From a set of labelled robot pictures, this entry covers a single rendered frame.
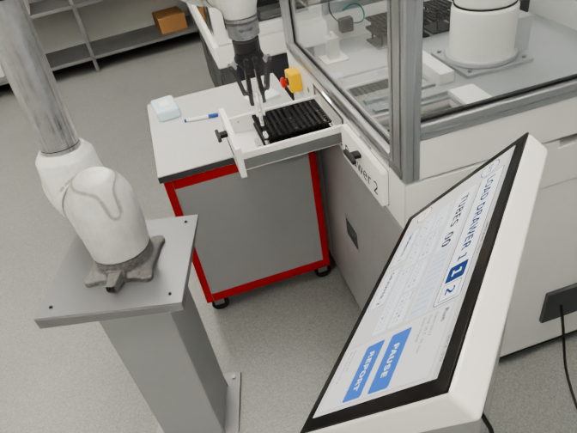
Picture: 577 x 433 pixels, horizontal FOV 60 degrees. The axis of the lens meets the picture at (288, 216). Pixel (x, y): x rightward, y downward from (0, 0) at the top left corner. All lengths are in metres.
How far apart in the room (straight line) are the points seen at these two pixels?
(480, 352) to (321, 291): 1.70
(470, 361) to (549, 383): 1.47
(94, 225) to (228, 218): 0.77
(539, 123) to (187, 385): 1.24
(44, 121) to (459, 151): 1.01
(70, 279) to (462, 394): 1.12
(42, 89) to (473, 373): 1.13
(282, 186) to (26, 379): 1.34
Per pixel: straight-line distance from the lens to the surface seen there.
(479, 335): 0.61
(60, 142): 1.41
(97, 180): 1.28
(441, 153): 1.23
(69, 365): 2.39
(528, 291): 1.78
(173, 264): 1.37
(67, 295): 1.41
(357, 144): 1.41
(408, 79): 1.09
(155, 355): 1.57
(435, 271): 0.77
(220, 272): 2.10
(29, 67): 1.35
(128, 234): 1.30
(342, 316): 2.16
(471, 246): 0.74
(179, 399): 1.75
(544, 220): 1.59
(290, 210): 1.98
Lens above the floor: 1.66
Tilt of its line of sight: 38 degrees down
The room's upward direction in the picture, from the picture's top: 11 degrees counter-clockwise
